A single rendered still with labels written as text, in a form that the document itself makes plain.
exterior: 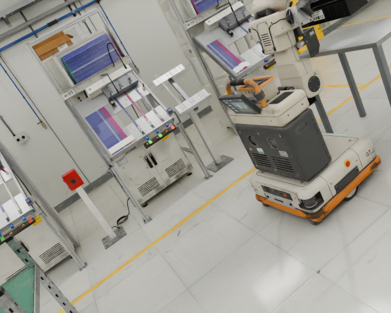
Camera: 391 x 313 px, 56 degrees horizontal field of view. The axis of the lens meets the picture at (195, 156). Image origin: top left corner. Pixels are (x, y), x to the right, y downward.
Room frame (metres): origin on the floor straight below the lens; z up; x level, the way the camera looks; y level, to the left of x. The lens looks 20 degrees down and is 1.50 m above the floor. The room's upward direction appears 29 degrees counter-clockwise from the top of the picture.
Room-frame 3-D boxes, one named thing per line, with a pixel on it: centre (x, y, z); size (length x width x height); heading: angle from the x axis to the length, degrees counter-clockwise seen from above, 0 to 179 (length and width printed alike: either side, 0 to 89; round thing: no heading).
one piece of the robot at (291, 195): (2.11, -0.36, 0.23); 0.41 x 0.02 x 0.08; 20
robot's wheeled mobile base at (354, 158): (2.24, -0.66, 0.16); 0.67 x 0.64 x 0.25; 110
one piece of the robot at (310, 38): (2.34, -0.93, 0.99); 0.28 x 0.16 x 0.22; 20
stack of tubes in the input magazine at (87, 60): (3.76, 0.41, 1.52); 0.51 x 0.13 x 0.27; 105
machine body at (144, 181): (3.86, 0.50, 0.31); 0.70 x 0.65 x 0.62; 105
